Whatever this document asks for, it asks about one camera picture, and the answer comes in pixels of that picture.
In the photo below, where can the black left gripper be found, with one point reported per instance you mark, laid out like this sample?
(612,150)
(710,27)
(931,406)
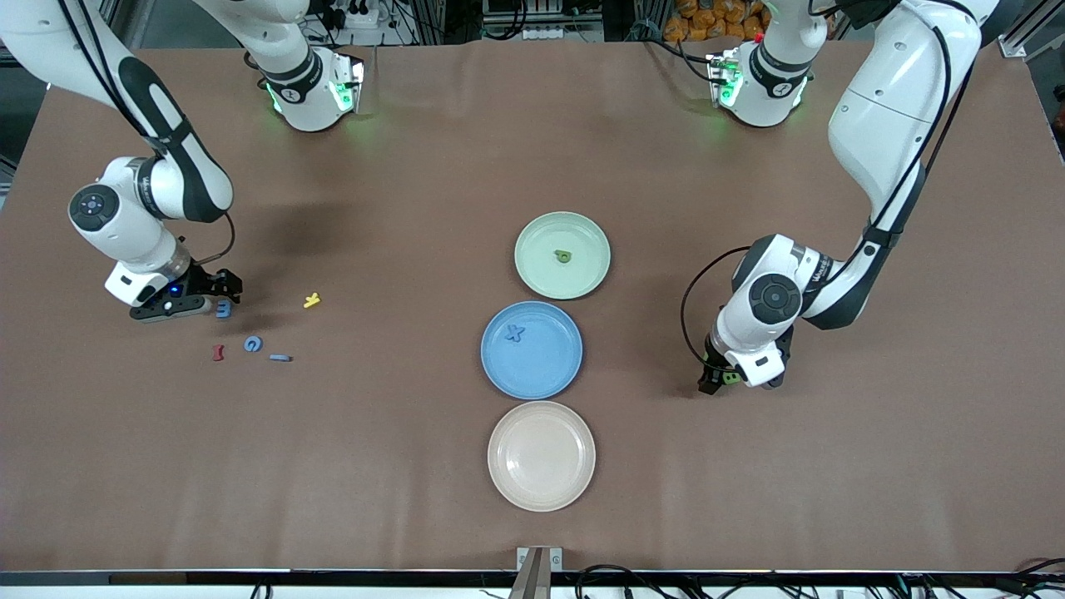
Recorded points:
(710,378)

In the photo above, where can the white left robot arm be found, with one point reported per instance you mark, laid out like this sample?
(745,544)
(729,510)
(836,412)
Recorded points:
(890,116)

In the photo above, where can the brown table cover sheet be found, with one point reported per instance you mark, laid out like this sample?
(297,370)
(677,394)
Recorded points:
(416,466)

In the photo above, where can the aluminium frame profile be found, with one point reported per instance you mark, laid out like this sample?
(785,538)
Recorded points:
(1011,47)

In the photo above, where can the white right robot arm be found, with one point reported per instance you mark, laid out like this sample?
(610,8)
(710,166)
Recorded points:
(125,225)

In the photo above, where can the blue letter G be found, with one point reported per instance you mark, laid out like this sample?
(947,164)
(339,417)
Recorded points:
(253,344)

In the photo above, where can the blue round plate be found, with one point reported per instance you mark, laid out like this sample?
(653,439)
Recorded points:
(532,374)

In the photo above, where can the blue letter E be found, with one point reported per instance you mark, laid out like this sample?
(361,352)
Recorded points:
(223,310)

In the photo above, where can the pale green round plate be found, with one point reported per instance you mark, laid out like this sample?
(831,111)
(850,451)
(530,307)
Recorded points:
(574,279)

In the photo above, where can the beige round plate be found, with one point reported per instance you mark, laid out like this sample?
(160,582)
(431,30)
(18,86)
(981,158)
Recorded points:
(541,456)

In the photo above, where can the white power strip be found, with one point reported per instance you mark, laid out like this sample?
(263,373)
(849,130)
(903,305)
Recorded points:
(358,15)

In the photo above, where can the grey metal camera mount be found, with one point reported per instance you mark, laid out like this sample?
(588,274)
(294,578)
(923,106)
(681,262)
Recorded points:
(537,574)

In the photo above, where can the yellow letter K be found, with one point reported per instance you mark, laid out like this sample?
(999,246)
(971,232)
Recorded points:
(312,300)

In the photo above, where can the blue letter X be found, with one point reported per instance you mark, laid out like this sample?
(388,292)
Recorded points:
(515,334)

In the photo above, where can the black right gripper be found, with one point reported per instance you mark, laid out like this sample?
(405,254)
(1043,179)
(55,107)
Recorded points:
(205,280)

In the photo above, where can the orange snack bags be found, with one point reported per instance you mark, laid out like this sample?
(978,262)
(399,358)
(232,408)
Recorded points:
(707,21)

